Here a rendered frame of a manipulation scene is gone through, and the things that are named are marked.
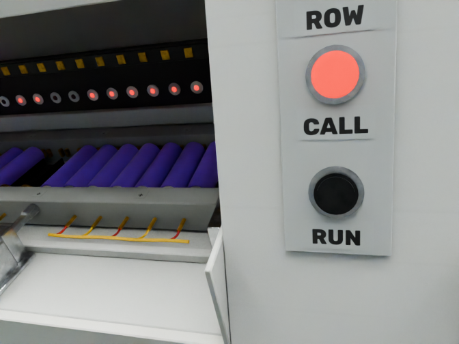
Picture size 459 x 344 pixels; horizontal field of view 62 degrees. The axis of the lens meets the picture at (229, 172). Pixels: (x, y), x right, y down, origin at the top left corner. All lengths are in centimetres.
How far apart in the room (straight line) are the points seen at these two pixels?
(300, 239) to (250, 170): 3
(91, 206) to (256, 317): 14
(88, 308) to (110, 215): 7
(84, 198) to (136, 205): 4
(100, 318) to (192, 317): 5
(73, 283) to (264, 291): 13
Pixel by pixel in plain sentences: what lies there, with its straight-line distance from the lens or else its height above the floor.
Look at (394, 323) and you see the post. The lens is 17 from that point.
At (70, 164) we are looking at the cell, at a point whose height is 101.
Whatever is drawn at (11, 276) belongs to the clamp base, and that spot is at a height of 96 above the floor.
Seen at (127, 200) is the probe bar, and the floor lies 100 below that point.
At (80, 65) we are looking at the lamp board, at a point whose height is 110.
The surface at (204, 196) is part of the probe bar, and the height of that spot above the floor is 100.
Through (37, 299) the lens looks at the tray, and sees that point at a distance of 26.
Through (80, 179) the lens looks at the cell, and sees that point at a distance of 32.
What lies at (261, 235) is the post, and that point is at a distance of 16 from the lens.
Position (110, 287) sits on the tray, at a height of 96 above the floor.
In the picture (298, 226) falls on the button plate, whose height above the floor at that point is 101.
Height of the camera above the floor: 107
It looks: 12 degrees down
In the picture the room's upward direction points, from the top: 4 degrees counter-clockwise
